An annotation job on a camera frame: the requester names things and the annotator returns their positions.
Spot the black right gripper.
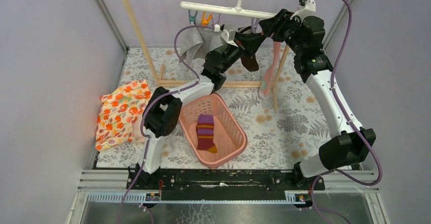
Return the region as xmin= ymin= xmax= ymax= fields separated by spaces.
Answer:
xmin=258 ymin=9 xmax=304 ymax=55

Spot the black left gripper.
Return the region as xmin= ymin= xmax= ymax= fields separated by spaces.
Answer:
xmin=217 ymin=31 xmax=262 ymax=74

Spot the wooden drying rack frame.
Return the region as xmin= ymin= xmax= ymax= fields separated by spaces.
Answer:
xmin=113 ymin=0 xmax=316 ymax=113

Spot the purple striped sock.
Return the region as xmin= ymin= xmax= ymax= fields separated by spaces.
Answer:
xmin=196 ymin=114 xmax=218 ymax=153

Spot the pink plastic laundry basket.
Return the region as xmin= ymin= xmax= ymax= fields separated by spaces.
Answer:
xmin=179 ymin=93 xmax=248 ymax=169

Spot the white plastic clip hanger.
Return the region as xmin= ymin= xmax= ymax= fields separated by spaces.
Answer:
xmin=180 ymin=0 xmax=275 ymax=19

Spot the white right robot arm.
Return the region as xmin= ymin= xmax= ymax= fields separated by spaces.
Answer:
xmin=259 ymin=9 xmax=376 ymax=189

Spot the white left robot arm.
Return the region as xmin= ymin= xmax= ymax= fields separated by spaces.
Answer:
xmin=138 ymin=32 xmax=267 ymax=189

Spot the grey hanging towel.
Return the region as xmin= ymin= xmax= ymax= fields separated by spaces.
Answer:
xmin=179 ymin=27 xmax=228 ymax=66

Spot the dark brown hanging sock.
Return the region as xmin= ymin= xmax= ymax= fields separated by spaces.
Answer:
xmin=239 ymin=25 xmax=260 ymax=72

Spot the purple clothespin left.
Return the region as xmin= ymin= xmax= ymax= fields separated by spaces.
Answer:
xmin=212 ymin=14 xmax=221 ymax=26

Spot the purple clothespin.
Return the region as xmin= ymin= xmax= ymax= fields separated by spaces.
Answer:
xmin=251 ymin=18 xmax=260 ymax=33
xmin=212 ymin=14 xmax=221 ymax=26

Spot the orange clothespin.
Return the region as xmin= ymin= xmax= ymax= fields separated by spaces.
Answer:
xmin=201 ymin=12 xmax=212 ymax=26

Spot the teal clothespin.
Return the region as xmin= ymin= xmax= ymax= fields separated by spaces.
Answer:
xmin=188 ymin=10 xmax=198 ymax=25

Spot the purple clothespin middle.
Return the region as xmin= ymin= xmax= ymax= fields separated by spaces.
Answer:
xmin=251 ymin=18 xmax=260 ymax=33

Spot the pink hanging sock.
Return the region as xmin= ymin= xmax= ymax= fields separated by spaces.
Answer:
xmin=258 ymin=41 xmax=281 ymax=98

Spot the floral patterned table mat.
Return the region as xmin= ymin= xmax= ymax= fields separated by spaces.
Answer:
xmin=96 ymin=47 xmax=330 ymax=169

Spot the orange floral cloth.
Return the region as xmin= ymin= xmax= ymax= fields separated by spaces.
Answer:
xmin=95 ymin=79 xmax=151 ymax=152

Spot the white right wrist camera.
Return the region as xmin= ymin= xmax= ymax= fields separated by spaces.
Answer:
xmin=290 ymin=0 xmax=316 ymax=20

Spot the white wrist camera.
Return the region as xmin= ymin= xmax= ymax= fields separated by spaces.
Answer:
xmin=213 ymin=24 xmax=238 ymax=47
xmin=290 ymin=0 xmax=316 ymax=20

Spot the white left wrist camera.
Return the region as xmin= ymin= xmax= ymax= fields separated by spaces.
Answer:
xmin=213 ymin=24 xmax=238 ymax=47

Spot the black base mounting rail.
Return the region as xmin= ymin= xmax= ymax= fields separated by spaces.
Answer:
xmin=126 ymin=167 xmax=325 ymax=195

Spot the grey slotted cable duct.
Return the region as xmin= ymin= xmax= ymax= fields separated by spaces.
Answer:
xmin=88 ymin=191 xmax=311 ymax=205

